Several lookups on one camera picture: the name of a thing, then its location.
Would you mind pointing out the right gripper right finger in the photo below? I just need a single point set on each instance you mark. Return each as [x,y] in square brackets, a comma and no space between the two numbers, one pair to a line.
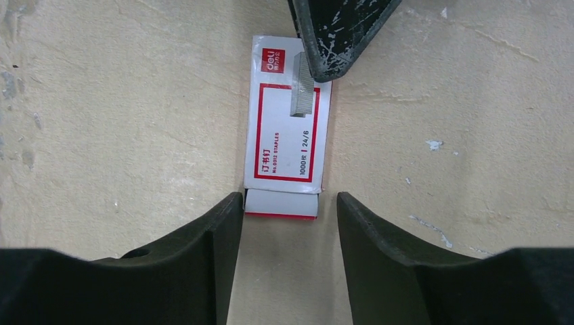
[394,277]

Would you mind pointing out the red white staple box sleeve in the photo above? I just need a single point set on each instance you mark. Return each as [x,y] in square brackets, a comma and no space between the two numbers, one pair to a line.
[287,119]

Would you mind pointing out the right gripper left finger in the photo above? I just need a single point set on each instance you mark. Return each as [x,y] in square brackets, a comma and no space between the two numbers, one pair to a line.
[185,277]

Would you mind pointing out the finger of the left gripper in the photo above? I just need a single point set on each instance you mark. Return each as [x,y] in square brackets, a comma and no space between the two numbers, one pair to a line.
[336,32]

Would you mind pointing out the staple box tray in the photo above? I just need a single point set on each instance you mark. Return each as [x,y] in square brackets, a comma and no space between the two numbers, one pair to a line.
[263,203]

